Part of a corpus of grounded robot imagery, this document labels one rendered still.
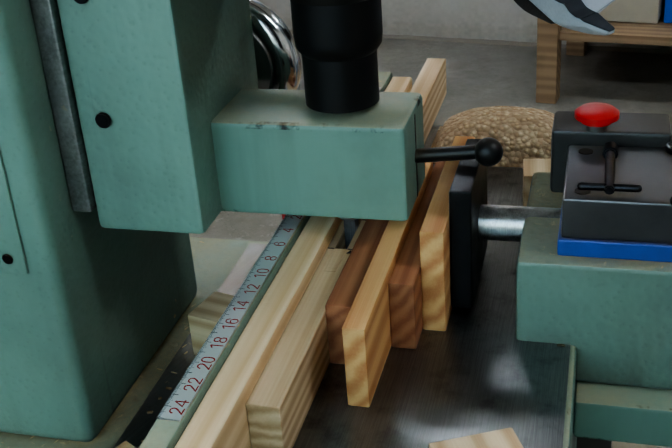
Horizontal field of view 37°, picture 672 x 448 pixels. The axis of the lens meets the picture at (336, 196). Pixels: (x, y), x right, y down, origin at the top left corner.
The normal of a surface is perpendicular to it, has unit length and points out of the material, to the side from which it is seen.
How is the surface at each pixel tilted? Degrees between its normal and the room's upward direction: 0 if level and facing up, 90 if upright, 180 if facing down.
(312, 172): 90
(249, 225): 0
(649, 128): 0
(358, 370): 90
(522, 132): 41
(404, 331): 90
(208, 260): 0
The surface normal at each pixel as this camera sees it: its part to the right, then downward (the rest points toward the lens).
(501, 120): -0.16, -0.68
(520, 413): -0.07, -0.90
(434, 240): -0.25, 0.43
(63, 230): 0.97, 0.05
